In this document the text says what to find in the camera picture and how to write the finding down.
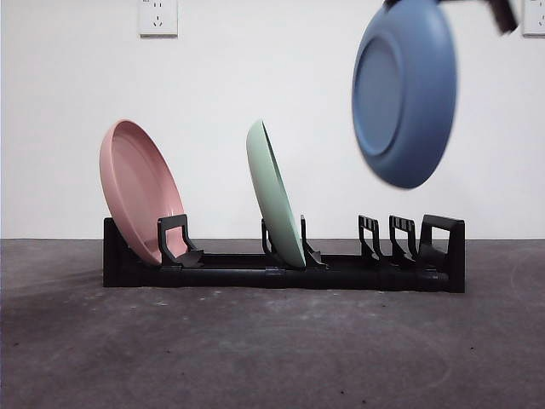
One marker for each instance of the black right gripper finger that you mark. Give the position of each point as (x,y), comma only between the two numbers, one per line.
(504,17)
(391,3)

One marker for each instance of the blue plate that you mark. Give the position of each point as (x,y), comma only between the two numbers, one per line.
(404,98)

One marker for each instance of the green plate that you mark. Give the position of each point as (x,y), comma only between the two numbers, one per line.
(268,191)

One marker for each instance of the pink plate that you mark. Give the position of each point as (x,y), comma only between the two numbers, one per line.
(136,191)

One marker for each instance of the black plastic plate rack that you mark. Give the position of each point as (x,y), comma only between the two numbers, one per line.
(340,279)

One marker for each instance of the white wall socket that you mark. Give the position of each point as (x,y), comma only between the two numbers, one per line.
(534,25)
(158,19)

